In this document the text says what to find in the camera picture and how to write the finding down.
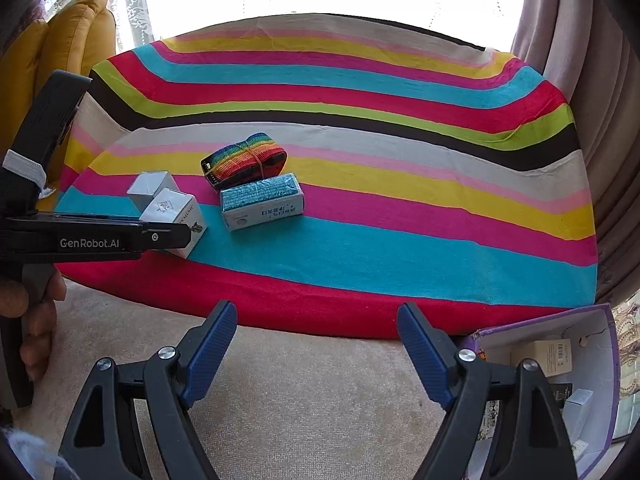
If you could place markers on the person's left hand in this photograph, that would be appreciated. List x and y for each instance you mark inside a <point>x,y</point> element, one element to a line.
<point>42,340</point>

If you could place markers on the plain white box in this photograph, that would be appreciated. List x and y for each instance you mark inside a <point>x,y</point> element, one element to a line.
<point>579,410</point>

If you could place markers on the purple storage box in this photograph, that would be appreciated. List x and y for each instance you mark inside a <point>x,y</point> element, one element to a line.
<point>600,360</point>

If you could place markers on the silver box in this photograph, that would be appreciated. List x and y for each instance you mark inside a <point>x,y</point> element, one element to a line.
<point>147,185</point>

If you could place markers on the white lace curtain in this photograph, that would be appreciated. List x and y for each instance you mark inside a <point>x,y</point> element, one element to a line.
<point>140,0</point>

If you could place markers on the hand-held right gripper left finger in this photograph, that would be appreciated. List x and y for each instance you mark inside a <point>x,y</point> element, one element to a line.
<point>210,355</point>

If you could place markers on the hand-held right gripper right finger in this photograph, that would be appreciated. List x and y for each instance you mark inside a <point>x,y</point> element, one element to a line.
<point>425,355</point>

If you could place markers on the yellow leather sofa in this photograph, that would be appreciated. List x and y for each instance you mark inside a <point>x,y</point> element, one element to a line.
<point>75,40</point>

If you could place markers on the striped colourful blanket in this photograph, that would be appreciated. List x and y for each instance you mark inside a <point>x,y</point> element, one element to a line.
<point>350,110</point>

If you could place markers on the white box with small emblem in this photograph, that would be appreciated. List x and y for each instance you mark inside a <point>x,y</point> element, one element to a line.
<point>172,210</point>

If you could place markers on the beige plush cover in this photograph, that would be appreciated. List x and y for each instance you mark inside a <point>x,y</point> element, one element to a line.
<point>310,410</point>

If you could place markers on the pink patterned curtain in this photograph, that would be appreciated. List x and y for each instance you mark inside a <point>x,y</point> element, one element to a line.
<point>590,60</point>

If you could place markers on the blue and white box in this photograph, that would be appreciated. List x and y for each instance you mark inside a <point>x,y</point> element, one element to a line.
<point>260,200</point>

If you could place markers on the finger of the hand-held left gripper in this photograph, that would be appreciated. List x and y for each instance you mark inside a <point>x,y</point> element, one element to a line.
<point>165,236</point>

